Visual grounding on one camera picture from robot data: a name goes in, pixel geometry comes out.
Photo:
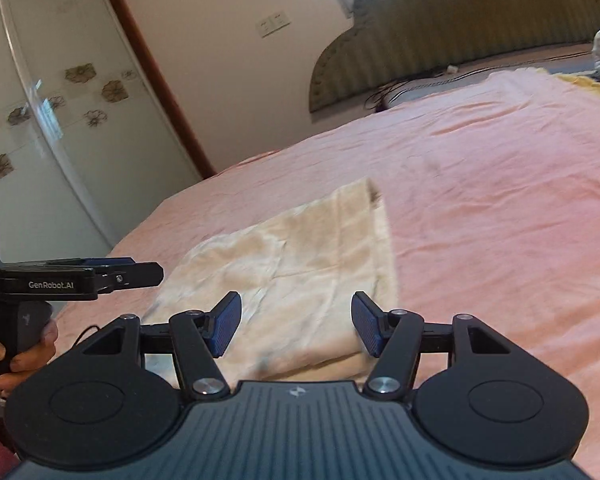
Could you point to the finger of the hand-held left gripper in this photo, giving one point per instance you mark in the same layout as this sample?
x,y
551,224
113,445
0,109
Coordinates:
x,y
110,261
140,275

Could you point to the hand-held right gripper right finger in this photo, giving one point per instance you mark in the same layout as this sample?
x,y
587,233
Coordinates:
x,y
367,326

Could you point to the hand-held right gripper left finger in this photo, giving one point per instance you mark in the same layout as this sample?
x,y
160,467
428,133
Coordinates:
x,y
225,325

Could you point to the cream towel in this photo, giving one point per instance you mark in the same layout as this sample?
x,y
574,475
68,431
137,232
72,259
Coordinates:
x,y
290,280

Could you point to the person's left hand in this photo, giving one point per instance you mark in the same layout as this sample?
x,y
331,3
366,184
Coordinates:
x,y
27,360

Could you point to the white floral sliding wardrobe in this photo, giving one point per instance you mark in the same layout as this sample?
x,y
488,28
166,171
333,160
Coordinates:
x,y
55,135

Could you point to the pink bedsheet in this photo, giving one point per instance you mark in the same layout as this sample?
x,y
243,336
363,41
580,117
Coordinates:
x,y
480,210

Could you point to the grey striped mattress cover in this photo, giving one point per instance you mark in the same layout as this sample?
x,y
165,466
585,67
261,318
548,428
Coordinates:
x,y
480,72

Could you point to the green padded headboard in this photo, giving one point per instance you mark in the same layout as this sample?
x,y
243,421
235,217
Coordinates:
x,y
455,15

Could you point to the yellow cloth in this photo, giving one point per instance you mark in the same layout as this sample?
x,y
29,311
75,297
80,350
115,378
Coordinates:
x,y
592,87

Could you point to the white wall switch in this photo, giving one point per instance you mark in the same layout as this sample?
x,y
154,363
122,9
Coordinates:
x,y
274,24

